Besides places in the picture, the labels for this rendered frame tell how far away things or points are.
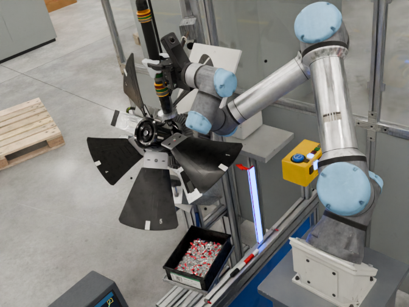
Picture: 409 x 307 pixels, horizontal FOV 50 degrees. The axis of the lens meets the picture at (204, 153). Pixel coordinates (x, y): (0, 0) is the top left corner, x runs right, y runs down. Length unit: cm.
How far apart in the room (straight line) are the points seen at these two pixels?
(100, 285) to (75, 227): 225
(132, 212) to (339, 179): 87
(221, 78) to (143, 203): 63
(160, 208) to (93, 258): 144
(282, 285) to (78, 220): 228
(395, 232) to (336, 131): 125
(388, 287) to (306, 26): 72
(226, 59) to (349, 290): 104
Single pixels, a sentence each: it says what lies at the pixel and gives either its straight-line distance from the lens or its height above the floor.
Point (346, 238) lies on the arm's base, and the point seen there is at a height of 117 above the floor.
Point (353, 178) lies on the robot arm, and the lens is 105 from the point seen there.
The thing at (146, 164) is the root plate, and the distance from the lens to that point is 167.
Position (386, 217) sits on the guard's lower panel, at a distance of 225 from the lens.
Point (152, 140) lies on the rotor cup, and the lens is 161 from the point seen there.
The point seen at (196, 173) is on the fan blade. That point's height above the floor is 115.
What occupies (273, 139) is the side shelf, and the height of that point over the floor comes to 86.
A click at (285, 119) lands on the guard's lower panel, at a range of 222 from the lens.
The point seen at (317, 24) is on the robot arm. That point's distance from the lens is 118.
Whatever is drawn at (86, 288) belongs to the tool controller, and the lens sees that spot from 111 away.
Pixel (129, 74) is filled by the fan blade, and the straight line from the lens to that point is 182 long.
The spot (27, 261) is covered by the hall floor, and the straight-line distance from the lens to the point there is 326.
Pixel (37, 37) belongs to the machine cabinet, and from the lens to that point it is 744.
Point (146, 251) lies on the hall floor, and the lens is 293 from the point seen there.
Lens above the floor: 202
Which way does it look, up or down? 33 degrees down
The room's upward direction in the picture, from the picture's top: 11 degrees counter-clockwise
